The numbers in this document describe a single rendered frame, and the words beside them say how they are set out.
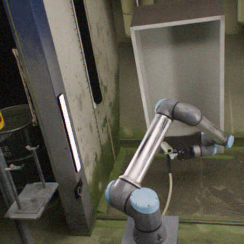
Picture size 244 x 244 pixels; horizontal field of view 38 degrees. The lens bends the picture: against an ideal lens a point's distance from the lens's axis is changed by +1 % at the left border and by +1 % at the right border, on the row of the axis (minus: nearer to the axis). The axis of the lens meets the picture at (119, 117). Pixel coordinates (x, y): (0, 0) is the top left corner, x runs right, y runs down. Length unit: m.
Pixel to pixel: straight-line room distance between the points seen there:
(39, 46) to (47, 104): 0.41
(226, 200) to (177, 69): 1.19
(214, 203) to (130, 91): 1.59
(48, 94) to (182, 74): 1.15
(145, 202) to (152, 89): 1.39
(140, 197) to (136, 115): 2.13
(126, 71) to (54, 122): 1.75
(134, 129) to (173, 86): 1.08
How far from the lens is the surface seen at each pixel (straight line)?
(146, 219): 1.92
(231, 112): 3.86
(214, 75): 2.98
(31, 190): 2.40
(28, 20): 2.30
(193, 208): 3.13
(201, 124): 2.20
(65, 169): 2.70
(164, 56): 2.87
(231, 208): 3.15
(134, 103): 3.97
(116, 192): 2.02
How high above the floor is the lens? 2.12
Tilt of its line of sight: 26 degrees down
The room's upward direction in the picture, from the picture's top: 10 degrees counter-clockwise
